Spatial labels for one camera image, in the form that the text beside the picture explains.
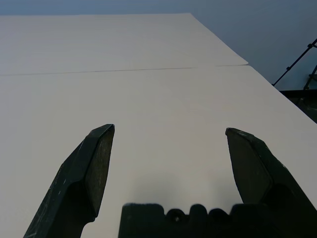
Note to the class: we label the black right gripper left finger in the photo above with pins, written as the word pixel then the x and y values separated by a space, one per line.
pixel 74 178

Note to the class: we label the black tripod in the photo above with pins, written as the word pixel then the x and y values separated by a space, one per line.
pixel 294 62

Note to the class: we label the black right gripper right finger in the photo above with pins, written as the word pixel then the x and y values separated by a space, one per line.
pixel 257 168

